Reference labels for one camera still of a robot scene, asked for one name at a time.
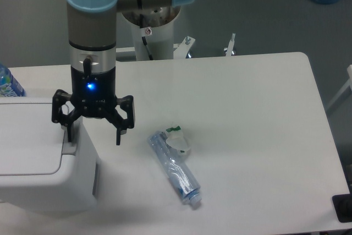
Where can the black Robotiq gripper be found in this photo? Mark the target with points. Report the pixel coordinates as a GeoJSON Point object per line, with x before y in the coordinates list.
{"type": "Point", "coordinates": [93, 97]}

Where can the blue-label water bottle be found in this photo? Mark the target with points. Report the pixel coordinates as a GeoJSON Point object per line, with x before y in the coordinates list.
{"type": "Point", "coordinates": [10, 87]}

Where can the crushed clear plastic bottle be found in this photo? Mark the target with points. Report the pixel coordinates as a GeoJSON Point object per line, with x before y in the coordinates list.
{"type": "Point", "coordinates": [180, 176]}

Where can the white mounting frame with bolts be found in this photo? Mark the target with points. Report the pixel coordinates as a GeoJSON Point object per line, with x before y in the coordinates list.
{"type": "Point", "coordinates": [180, 50]}

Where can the black device at table edge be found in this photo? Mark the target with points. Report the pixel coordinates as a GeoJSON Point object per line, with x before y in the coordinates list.
{"type": "Point", "coordinates": [342, 205]}

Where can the metal clamp bolt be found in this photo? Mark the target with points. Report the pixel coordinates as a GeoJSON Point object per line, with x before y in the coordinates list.
{"type": "Point", "coordinates": [230, 49]}

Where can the white furniture leg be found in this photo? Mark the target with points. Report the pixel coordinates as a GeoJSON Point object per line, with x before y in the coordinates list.
{"type": "Point", "coordinates": [342, 94]}

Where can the crumpled white paper wrapper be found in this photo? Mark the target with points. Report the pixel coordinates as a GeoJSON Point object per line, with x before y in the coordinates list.
{"type": "Point", "coordinates": [176, 139]}

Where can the white push-lid trash can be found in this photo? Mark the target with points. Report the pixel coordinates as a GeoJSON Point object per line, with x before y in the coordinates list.
{"type": "Point", "coordinates": [41, 170]}

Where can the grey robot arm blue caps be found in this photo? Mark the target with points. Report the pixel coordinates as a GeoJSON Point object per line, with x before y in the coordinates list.
{"type": "Point", "coordinates": [92, 35]}

